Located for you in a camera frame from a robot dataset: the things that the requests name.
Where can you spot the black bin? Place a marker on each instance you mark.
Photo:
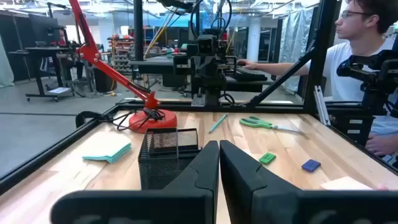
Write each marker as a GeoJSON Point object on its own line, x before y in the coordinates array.
{"type": "Point", "coordinates": [104, 81]}

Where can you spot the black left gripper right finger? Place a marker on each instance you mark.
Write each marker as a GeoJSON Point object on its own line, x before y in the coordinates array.
{"type": "Point", "coordinates": [267, 205]}

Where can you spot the black box with white labels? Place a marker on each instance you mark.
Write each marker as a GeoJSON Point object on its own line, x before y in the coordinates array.
{"type": "Point", "coordinates": [351, 129]}

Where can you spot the pink sticky note pad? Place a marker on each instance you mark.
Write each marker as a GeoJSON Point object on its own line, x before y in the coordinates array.
{"type": "Point", "coordinates": [345, 183]}

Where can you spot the person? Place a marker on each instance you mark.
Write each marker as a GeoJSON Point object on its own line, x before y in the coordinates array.
{"type": "Point", "coordinates": [345, 68]}

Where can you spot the teal pencil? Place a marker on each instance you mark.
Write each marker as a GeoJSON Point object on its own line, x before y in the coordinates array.
{"type": "Point", "coordinates": [217, 123]}

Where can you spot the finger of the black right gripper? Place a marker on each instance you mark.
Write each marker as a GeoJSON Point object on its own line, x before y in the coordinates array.
{"type": "Point", "coordinates": [216, 73]}
{"type": "Point", "coordinates": [201, 73]}

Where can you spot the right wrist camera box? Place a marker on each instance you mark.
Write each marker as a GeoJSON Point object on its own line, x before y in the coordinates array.
{"type": "Point", "coordinates": [207, 45]}

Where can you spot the black table clamp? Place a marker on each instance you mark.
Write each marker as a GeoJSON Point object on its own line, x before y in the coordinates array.
{"type": "Point", "coordinates": [87, 117]}

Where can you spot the purple eraser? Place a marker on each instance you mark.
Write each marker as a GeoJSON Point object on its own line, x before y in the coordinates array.
{"type": "Point", "coordinates": [311, 165]}

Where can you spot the storage shelf rack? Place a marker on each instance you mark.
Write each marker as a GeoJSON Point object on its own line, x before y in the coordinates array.
{"type": "Point", "coordinates": [121, 53]}

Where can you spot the silver aluminium rail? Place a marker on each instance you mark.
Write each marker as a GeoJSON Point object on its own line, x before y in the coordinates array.
{"type": "Point", "coordinates": [321, 105]}

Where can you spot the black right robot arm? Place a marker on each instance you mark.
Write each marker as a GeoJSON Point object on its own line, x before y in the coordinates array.
{"type": "Point", "coordinates": [208, 93]}

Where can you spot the black work table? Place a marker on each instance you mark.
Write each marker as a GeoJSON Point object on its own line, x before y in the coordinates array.
{"type": "Point", "coordinates": [149, 66]}

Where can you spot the teal sticky note pad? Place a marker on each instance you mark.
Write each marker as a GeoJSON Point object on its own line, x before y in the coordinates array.
{"type": "Point", "coordinates": [105, 149]}

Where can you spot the green eraser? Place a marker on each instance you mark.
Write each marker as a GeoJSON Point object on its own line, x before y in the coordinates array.
{"type": "Point", "coordinates": [267, 158]}

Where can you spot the black monitor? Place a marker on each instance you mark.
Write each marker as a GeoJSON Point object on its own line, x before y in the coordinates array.
{"type": "Point", "coordinates": [45, 29]}

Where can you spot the black keyboard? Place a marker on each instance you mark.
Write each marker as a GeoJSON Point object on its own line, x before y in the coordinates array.
{"type": "Point", "coordinates": [250, 75]}

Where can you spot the red desk lamp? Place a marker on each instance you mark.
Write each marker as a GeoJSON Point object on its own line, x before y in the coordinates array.
{"type": "Point", "coordinates": [152, 123]}

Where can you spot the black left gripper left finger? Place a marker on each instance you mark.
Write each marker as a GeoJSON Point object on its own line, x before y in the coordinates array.
{"type": "Point", "coordinates": [174, 205]}

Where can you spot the black standing desk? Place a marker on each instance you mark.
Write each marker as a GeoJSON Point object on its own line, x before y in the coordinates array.
{"type": "Point", "coordinates": [46, 49]}

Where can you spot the translucent plastic sheet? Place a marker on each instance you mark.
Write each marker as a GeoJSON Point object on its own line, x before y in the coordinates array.
{"type": "Point", "coordinates": [295, 46]}

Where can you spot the black mesh desk organizer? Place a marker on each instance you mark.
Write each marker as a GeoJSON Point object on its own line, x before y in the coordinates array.
{"type": "Point", "coordinates": [155, 174]}

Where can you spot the black metal table frame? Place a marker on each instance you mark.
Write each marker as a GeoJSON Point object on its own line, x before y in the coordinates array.
{"type": "Point", "coordinates": [217, 108]}

